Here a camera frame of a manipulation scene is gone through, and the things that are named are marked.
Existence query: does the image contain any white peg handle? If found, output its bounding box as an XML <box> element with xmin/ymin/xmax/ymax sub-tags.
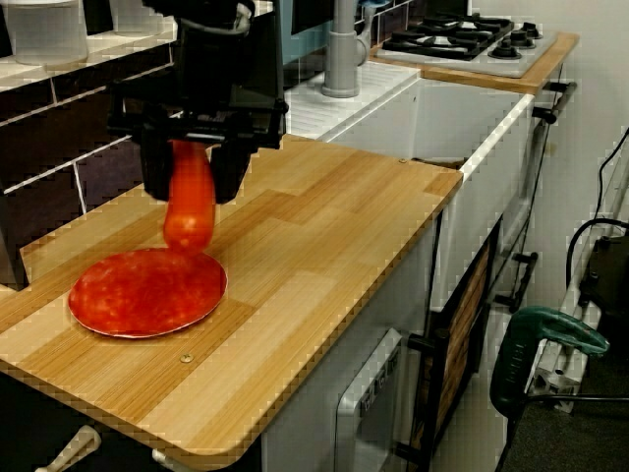
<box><xmin>32</xmin><ymin>425</ymin><xmax>103</xmax><ymax>472</ymax></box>

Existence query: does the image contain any white lidded jar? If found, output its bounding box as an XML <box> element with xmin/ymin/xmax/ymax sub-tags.
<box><xmin>3</xmin><ymin>0</ymin><xmax>89</xmax><ymax>69</ymax></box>

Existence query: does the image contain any white toy sink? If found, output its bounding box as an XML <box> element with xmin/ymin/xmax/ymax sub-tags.
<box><xmin>283</xmin><ymin>62</ymin><xmax>536</xmax><ymax>316</ymax></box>

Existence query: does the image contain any looped black cable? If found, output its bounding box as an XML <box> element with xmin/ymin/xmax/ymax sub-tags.
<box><xmin>563</xmin><ymin>126</ymin><xmax>629</xmax><ymax>301</ymax></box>

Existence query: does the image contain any aluminium frame rail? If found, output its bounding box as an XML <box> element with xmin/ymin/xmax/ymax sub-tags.
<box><xmin>529</xmin><ymin>338</ymin><xmax>592</xmax><ymax>415</ymax></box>

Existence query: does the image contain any toy stove top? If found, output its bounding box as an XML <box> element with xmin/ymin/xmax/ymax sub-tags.
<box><xmin>374</xmin><ymin>13</ymin><xmax>560</xmax><ymax>79</ymax></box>

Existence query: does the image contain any grey toy faucet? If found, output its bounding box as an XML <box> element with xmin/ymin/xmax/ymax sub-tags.
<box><xmin>320</xmin><ymin>0</ymin><xmax>371</xmax><ymax>98</ymax></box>

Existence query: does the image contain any wood panel cabinet door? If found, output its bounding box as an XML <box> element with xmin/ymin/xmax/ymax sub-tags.
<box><xmin>425</xmin><ymin>215</ymin><xmax>504</xmax><ymax>458</ymax></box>

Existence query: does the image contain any grey toy dishwasher door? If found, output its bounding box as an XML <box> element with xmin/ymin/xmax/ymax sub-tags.
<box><xmin>335</xmin><ymin>327</ymin><xmax>406</xmax><ymax>472</ymax></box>

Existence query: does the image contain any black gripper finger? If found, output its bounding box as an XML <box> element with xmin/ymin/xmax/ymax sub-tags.
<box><xmin>209</xmin><ymin>140</ymin><xmax>254</xmax><ymax>207</ymax></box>
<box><xmin>139</xmin><ymin>133</ymin><xmax>175</xmax><ymax>202</ymax></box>

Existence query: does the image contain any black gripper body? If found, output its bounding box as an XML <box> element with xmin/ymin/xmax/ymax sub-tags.
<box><xmin>106</xmin><ymin>17</ymin><xmax>290</xmax><ymax>151</ymax></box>

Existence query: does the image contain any small red cup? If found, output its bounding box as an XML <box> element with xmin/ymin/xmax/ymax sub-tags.
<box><xmin>162</xmin><ymin>139</ymin><xmax>218</xmax><ymax>258</ymax></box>

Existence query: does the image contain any red round plate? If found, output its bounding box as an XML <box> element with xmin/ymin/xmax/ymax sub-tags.
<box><xmin>67</xmin><ymin>247</ymin><xmax>230</xmax><ymax>341</ymax></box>

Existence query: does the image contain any green power tool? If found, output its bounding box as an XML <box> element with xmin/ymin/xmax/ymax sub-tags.
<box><xmin>489</xmin><ymin>305</ymin><xmax>611</xmax><ymax>420</ymax></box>

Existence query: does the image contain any black equipment box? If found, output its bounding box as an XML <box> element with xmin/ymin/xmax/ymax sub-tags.
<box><xmin>578</xmin><ymin>234</ymin><xmax>629</xmax><ymax>319</ymax></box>

